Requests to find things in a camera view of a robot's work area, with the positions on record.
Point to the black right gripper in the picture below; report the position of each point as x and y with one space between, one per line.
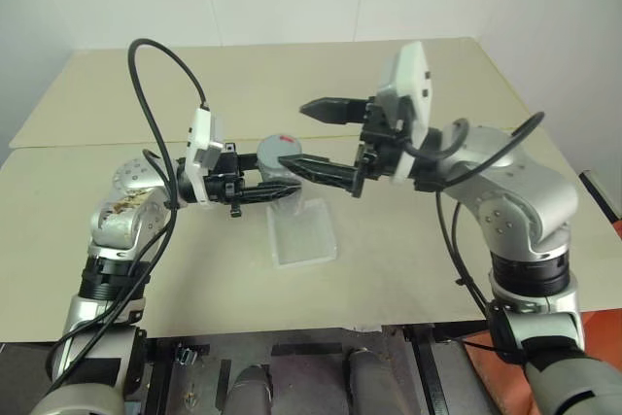
381 143

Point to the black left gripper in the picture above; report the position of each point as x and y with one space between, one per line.
226 186

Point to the clear plastic jar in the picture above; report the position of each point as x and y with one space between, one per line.
284 209

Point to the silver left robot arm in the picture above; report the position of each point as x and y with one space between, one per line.
121 220

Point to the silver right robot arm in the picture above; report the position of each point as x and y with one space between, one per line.
525 191

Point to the clear plastic box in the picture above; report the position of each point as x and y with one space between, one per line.
301 240

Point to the black flat strip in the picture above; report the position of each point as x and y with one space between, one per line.
306 350

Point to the small metal clip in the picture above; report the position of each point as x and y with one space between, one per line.
187 355

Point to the grey rounded shape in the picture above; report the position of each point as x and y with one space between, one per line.
250 395
367 381

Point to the black framed panel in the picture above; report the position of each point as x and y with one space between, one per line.
600 189

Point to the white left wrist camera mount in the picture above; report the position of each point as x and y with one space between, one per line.
199 143

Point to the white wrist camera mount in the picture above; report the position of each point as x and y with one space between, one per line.
199 143
413 79

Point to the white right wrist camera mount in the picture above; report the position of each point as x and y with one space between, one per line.
413 79

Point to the black frame bar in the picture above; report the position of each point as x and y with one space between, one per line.
432 376

